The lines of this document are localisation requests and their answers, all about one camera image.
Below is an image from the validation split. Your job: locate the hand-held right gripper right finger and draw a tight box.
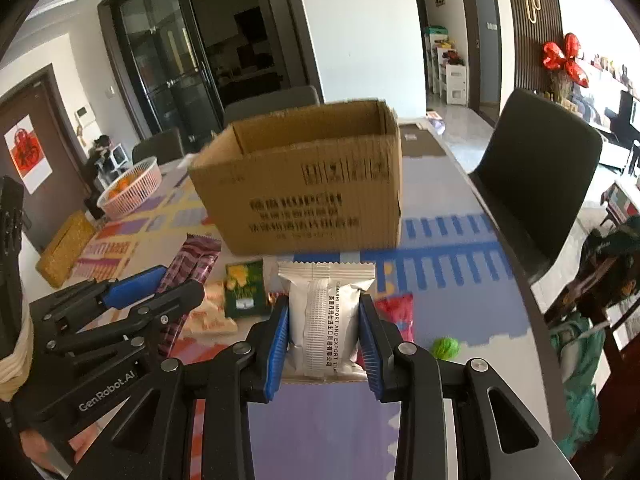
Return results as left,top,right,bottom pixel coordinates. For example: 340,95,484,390
359,295,581,480

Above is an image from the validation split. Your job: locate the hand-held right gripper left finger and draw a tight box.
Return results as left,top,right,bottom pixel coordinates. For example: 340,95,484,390
67,294,292,480

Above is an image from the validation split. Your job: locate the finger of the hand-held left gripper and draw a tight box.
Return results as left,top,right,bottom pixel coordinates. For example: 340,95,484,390
30,266,168,336
47,280,206,361

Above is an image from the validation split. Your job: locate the red snack packet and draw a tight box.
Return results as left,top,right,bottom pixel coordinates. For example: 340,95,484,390
374,294,416,348

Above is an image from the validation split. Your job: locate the silver snack packet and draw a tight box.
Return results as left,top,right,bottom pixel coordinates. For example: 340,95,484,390
276,260,376,381

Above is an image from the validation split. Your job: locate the green yellow snack packet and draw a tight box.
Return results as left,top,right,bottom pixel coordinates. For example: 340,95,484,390
224,261,271,318

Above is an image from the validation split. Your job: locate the brown cardboard box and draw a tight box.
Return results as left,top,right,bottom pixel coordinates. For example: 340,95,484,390
188,100,403,256

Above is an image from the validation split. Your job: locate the person's left forearm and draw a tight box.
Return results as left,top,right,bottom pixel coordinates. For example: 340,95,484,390
0,312,36,402

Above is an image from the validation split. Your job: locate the person's left hand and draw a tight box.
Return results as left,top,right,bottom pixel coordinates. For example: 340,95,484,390
21,432,101,476

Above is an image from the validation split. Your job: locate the orange white snack packet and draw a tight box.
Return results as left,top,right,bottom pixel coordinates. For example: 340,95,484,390
180,281,239,339

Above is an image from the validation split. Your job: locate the maroon striped snack packet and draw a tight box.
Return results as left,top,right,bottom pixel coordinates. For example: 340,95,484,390
157,234,222,356

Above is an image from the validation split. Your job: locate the yellow woven box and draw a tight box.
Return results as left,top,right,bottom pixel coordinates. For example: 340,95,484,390
37,211,97,289

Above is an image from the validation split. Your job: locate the small green ball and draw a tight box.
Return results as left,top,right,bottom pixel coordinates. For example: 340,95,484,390
431,337,461,361

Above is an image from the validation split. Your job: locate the white basket of oranges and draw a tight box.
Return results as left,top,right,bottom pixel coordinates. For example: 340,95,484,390
96,156,164,221

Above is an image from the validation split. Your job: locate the pile of oranges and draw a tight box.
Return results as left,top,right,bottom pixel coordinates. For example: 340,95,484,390
107,172,143,198

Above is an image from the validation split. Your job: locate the small white cabinet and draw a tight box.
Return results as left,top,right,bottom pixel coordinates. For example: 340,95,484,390
87,135,132,177

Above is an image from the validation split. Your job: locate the red door poster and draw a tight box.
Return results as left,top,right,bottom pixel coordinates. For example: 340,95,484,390
4,115,52,194

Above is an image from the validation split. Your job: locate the green backpack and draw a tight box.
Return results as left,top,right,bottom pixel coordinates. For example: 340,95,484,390
550,310,608,456

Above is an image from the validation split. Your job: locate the dark glass door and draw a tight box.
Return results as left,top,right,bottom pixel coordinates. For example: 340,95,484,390
99,0,226,147

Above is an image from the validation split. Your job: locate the brown wooden chair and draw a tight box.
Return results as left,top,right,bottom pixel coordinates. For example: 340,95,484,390
545,240,640,461

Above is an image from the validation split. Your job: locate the large dark grey chair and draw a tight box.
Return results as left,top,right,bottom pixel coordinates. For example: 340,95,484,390
469,87,604,287

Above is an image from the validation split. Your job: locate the dark patterned cap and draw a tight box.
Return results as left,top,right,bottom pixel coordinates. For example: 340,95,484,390
581,224,640,307

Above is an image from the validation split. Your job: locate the white shelf unit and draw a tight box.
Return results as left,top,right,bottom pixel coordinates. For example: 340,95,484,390
424,25,469,106

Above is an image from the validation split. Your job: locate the red foil balloon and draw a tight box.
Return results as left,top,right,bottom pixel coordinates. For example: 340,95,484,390
542,32,592,87

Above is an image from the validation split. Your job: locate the black television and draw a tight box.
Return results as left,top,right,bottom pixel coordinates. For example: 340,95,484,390
619,89,640,132

